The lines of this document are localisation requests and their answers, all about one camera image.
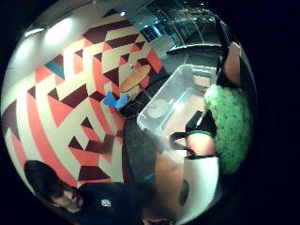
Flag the black long table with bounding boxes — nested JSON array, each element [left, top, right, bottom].
[[166, 43, 223, 57]]

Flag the clear plastic storage bin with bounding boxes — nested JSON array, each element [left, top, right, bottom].
[[136, 64, 219, 139]]

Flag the tan cardboard box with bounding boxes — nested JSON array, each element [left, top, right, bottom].
[[192, 73, 214, 89]]

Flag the white round lid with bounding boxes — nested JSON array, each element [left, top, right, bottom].
[[146, 98, 172, 119]]

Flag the round wooden table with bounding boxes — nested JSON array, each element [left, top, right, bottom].
[[119, 64, 152, 94]]

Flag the blue chair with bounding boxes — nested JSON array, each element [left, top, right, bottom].
[[100, 91, 130, 110]]

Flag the the person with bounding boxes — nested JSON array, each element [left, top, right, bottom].
[[23, 159, 158, 225]]

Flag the ceiling light strip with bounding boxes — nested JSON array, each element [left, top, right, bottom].
[[23, 27, 46, 38]]

